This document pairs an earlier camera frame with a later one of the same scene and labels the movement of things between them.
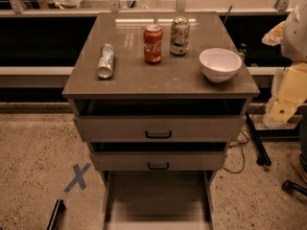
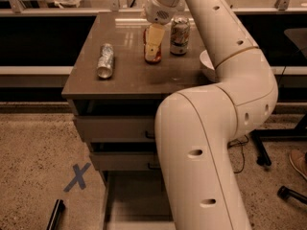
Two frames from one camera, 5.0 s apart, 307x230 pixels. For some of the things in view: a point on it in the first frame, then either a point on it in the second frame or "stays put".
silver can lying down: [106, 60] stays put
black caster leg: [291, 186] to [285, 193]
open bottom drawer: [158, 199] stays put
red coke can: [153, 38] stays put
